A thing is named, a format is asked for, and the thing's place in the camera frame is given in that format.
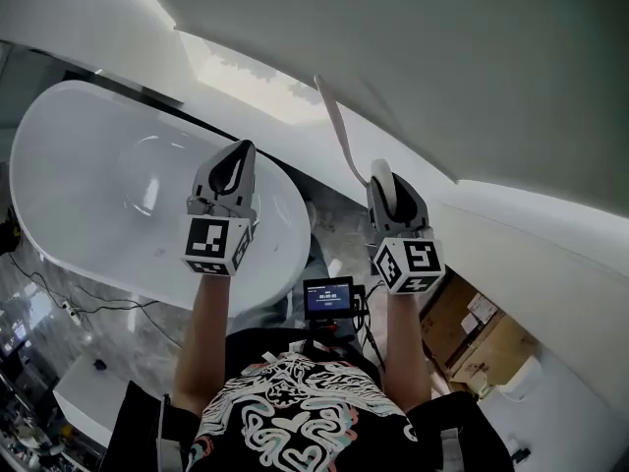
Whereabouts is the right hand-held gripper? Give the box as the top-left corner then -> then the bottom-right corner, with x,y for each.
366,171 -> 446,295

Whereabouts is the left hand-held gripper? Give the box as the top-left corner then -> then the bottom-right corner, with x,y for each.
180,139 -> 260,278

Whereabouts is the pale pink long-handled brush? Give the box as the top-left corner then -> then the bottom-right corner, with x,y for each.
314,74 -> 398,223

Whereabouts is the white oval bathtub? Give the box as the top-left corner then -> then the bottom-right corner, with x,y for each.
8,79 -> 314,319

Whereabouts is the person's left forearm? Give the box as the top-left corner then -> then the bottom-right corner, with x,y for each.
171,273 -> 233,418

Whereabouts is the person's right forearm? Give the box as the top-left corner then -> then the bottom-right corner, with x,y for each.
381,290 -> 434,415

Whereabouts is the black chest-mounted display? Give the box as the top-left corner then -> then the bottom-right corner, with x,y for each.
302,275 -> 369,322

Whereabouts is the large brown cardboard box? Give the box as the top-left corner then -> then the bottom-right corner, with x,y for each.
420,271 -> 542,385

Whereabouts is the grey roller blind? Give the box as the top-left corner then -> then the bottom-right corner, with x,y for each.
132,0 -> 629,189

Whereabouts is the white power strip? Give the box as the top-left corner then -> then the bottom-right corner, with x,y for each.
61,300 -> 84,327

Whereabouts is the white round container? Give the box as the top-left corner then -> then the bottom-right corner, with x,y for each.
479,354 -> 546,402

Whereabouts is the black patterned t-shirt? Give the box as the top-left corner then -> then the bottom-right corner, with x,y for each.
104,326 -> 516,472

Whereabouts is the white table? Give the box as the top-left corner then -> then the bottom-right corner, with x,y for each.
52,351 -> 132,449

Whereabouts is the black floor cable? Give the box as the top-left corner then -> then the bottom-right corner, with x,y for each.
7,253 -> 161,314

